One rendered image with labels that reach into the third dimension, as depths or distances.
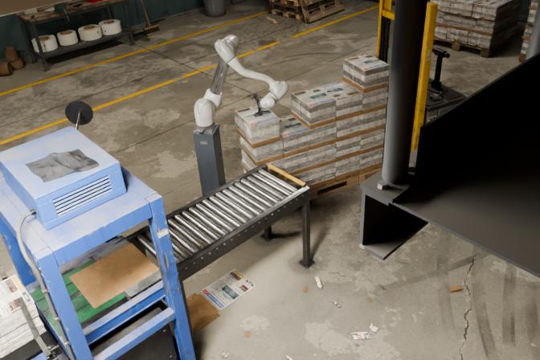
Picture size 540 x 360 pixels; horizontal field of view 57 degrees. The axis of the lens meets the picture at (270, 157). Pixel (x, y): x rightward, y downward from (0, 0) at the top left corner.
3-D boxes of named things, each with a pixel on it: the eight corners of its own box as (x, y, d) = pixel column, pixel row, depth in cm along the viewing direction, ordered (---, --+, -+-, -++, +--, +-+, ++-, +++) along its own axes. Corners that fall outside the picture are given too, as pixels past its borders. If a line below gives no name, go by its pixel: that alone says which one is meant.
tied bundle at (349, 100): (317, 107, 508) (317, 86, 496) (341, 100, 518) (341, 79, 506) (336, 122, 479) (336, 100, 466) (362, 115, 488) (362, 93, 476)
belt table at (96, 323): (124, 244, 364) (121, 234, 359) (173, 292, 322) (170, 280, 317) (28, 296, 325) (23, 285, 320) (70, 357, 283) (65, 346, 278)
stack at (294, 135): (245, 197, 523) (238, 128, 479) (340, 167, 562) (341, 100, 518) (259, 218, 493) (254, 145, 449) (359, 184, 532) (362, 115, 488)
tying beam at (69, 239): (89, 150, 333) (85, 137, 328) (165, 210, 273) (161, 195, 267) (-18, 194, 296) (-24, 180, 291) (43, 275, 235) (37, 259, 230)
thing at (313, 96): (290, 93, 485) (290, 92, 485) (316, 87, 496) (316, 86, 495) (309, 108, 457) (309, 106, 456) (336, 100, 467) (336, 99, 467)
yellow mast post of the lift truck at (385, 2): (370, 141, 589) (379, -11, 497) (377, 139, 592) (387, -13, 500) (374, 144, 582) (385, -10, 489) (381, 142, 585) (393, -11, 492)
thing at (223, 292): (235, 268, 435) (235, 267, 434) (256, 285, 417) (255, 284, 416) (200, 292, 414) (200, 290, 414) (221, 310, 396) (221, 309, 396)
